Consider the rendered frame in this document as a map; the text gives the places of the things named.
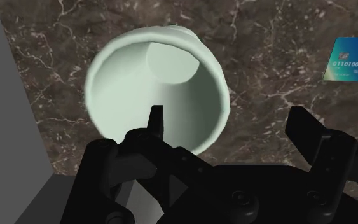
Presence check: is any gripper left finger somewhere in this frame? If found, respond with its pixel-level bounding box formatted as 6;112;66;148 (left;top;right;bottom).
60;104;217;224

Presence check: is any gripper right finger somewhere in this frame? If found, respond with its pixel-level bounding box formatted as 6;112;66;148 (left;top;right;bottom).
284;106;358;224

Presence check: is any pale green cup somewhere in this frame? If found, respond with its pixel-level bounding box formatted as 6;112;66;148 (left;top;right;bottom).
84;25;231;157

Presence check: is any blue bank card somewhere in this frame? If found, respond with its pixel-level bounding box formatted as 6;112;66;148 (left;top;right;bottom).
322;37;358;83

